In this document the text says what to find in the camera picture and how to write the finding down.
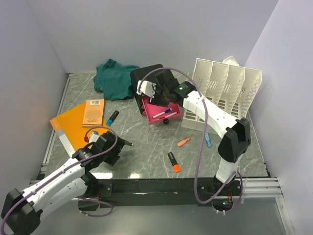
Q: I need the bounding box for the white crumpled paper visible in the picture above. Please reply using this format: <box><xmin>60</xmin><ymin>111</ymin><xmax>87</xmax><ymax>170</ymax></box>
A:
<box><xmin>222</xmin><ymin>56</ymin><xmax>239</xmax><ymax>66</ymax></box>

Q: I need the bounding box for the orange folder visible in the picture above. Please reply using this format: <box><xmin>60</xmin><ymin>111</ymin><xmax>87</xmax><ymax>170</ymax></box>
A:
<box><xmin>50</xmin><ymin>102</ymin><xmax>106</xmax><ymax>156</ymax></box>

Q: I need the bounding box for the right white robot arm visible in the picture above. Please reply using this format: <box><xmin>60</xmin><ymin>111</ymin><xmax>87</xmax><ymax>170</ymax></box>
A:
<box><xmin>136</xmin><ymin>68</ymin><xmax>251</xmax><ymax>195</ymax></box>

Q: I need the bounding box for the orange highlighter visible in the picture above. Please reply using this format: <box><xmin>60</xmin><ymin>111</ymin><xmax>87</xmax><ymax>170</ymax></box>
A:
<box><xmin>167</xmin><ymin>152</ymin><xmax>181</xmax><ymax>173</ymax></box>

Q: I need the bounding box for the blue whiteboard marker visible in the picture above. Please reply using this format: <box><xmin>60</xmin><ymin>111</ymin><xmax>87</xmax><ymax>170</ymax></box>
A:
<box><xmin>152</xmin><ymin>108</ymin><xmax>172</xmax><ymax>119</ymax></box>

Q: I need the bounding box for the salmon clear highlighter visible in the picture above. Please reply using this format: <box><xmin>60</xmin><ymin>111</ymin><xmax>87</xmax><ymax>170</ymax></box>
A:
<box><xmin>177</xmin><ymin>137</ymin><xmax>191</xmax><ymax>147</ymax></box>

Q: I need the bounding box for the light blue clear highlighter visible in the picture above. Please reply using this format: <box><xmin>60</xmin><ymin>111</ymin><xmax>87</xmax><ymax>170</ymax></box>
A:
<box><xmin>205</xmin><ymin>132</ymin><xmax>212</xmax><ymax>148</ymax></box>

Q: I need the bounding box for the white file rack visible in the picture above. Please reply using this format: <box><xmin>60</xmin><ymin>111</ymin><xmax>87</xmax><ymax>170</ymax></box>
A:
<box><xmin>180</xmin><ymin>58</ymin><xmax>262</xmax><ymax>130</ymax></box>

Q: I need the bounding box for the aluminium rail frame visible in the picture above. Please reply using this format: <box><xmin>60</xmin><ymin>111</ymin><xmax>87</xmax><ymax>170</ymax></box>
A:
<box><xmin>12</xmin><ymin>72</ymin><xmax>294</xmax><ymax>235</ymax></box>

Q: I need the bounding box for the orange book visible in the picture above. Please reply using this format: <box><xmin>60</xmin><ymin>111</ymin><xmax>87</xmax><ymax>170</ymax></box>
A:
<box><xmin>82</xmin><ymin>99</ymin><xmax>105</xmax><ymax>127</ymax></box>

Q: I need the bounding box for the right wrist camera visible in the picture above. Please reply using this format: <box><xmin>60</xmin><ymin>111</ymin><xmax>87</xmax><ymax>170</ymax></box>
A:
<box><xmin>136</xmin><ymin>80</ymin><xmax>157</xmax><ymax>98</ymax></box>

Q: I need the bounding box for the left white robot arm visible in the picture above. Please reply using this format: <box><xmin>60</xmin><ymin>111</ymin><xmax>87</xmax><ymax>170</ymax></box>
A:
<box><xmin>0</xmin><ymin>131</ymin><xmax>127</xmax><ymax>235</ymax></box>

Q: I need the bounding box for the green cloth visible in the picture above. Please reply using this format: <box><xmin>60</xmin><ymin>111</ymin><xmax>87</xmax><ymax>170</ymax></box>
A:
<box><xmin>93</xmin><ymin>59</ymin><xmax>139</xmax><ymax>101</ymax></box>

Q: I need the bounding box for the black drawer organizer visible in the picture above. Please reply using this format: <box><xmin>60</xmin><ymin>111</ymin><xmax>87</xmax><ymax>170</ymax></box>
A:
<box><xmin>130</xmin><ymin>64</ymin><xmax>164</xmax><ymax>116</ymax></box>

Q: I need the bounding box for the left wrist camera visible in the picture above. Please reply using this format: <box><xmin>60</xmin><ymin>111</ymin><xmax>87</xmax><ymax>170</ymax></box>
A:
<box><xmin>84</xmin><ymin>131</ymin><xmax>99</xmax><ymax>143</ymax></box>

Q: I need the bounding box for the black whiteboard marker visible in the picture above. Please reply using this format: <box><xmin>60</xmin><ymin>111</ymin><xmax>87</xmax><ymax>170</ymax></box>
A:
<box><xmin>124</xmin><ymin>141</ymin><xmax>134</xmax><ymax>146</ymax></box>

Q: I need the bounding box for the black base beam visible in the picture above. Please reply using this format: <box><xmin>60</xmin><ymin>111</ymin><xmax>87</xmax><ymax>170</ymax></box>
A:
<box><xmin>82</xmin><ymin>178</ymin><xmax>241</xmax><ymax>206</ymax></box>

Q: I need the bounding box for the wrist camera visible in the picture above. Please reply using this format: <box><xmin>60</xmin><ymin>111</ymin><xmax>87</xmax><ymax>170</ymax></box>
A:
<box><xmin>84</xmin><ymin>131</ymin><xmax>99</xmax><ymax>143</ymax></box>
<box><xmin>136</xmin><ymin>80</ymin><xmax>157</xmax><ymax>98</ymax></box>

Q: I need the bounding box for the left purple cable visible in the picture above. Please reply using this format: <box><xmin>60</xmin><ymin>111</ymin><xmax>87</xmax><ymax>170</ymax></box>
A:
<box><xmin>0</xmin><ymin>126</ymin><xmax>118</xmax><ymax>235</ymax></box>

